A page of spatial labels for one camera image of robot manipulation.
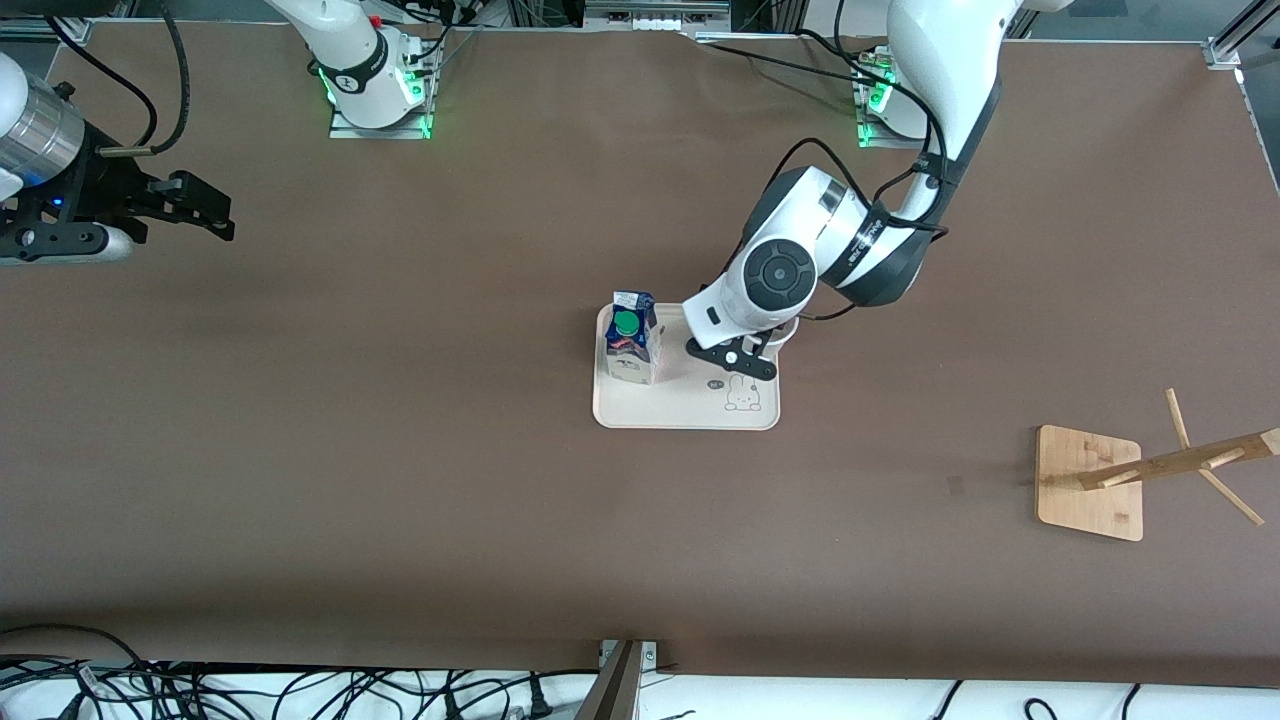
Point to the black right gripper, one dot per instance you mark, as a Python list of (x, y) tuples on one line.
[(98, 190)]

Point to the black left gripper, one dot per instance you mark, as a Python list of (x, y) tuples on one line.
[(780, 326)]

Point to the blue white milk carton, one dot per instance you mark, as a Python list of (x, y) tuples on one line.
[(632, 345)]

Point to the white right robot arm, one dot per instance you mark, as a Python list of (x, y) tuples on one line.
[(350, 60)]

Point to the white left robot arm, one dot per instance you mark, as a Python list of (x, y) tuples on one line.
[(780, 275)]

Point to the cream rabbit print tray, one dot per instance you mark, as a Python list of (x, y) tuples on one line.
[(680, 405)]

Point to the white power strip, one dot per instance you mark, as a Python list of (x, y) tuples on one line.
[(650, 20)]

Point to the wooden mug tree stand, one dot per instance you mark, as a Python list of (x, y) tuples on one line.
[(1085, 490)]

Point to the black power plug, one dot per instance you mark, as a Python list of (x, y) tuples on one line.
[(537, 695)]

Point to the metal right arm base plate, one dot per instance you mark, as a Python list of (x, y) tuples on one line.
[(400, 130)]

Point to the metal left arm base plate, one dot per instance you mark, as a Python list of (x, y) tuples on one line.
[(870, 135)]

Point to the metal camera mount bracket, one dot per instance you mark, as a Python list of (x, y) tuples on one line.
[(620, 690)]

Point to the aluminium frame profile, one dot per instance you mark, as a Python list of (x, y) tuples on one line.
[(1235, 40)]

